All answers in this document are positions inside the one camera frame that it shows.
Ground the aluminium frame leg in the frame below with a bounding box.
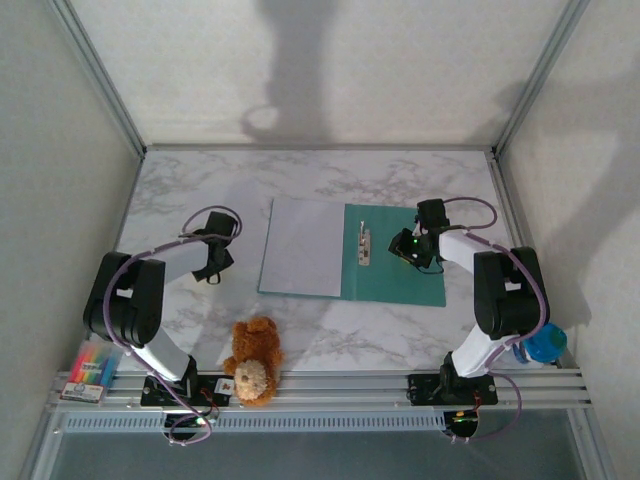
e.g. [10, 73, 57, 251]
[569, 407, 616, 480]
[19, 407, 66, 480]

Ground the colourful marker pack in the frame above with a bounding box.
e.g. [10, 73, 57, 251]
[59, 341, 123, 404]

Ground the grey slotted cable duct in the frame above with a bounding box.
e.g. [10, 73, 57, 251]
[64, 416, 446, 432]

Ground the brown teddy bear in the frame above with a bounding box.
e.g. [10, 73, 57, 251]
[222, 315, 285, 408]

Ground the metal folder clip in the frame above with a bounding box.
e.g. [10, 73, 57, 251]
[355, 222, 372, 266]

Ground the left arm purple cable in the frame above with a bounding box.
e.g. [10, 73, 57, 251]
[102, 204, 244, 447]

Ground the green plastic folder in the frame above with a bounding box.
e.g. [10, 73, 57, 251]
[257, 196, 447, 308]

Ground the aluminium frame post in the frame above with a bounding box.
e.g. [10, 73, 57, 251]
[47, 0, 147, 157]
[492, 0, 594, 157]

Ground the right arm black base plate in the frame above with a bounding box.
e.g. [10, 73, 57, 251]
[407, 373, 499, 406]

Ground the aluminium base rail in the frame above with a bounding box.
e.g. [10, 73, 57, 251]
[47, 369, 594, 411]

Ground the aluminium back frame rail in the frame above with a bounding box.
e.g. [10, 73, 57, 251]
[142, 143, 499, 153]

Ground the white paper sheet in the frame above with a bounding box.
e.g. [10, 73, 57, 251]
[258, 196, 347, 300]

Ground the blue lidded container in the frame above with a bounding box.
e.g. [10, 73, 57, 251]
[510, 322, 570, 369]

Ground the aluminium side frame rail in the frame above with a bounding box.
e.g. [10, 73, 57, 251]
[487, 152, 594, 374]

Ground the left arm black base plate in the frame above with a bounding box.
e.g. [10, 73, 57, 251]
[140, 377, 234, 407]

